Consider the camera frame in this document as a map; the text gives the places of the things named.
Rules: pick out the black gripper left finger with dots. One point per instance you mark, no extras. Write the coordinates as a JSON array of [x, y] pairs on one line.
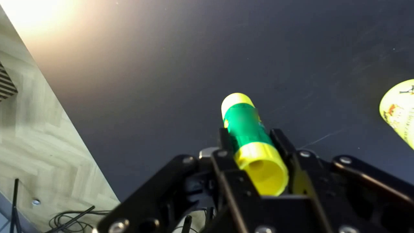
[[202, 194]]

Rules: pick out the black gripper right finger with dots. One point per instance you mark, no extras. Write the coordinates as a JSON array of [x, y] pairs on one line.
[[336, 189]]

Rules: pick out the yellow green glue stick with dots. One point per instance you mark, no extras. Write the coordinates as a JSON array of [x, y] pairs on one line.
[[249, 137]]

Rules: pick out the yellow mug cup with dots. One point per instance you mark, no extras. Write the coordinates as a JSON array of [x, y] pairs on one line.
[[401, 111]]

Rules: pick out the black tripod stand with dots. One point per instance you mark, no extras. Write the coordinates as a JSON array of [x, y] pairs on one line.
[[15, 207]]

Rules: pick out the striped floor vent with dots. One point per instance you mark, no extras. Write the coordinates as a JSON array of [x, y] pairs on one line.
[[6, 81]]

